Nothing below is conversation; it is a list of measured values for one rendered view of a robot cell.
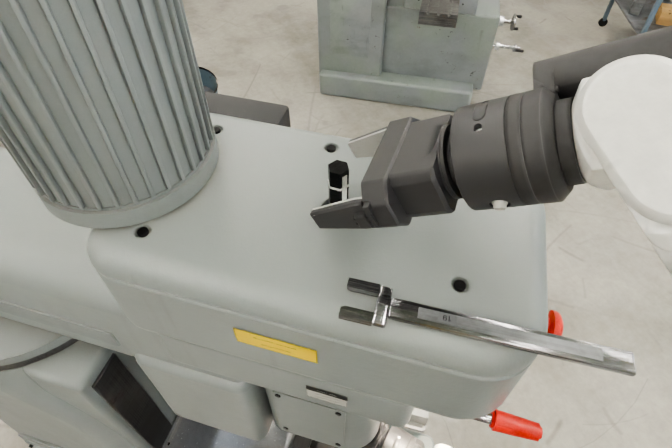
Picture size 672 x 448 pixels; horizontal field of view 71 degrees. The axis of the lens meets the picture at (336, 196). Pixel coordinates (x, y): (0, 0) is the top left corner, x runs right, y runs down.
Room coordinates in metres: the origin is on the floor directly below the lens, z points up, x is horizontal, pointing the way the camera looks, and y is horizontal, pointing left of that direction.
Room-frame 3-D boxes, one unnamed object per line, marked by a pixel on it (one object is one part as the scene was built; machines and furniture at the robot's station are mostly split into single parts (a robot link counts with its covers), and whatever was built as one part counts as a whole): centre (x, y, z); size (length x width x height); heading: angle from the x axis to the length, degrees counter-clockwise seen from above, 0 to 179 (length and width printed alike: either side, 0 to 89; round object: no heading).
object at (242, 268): (0.34, 0.01, 1.81); 0.47 x 0.26 x 0.16; 74
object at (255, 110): (0.74, 0.19, 1.62); 0.20 x 0.09 x 0.21; 74
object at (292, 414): (0.33, 0.00, 1.47); 0.21 x 0.19 x 0.32; 164
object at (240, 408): (0.39, 0.18, 1.47); 0.24 x 0.19 x 0.26; 164
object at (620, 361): (0.19, -0.12, 1.89); 0.24 x 0.04 x 0.01; 75
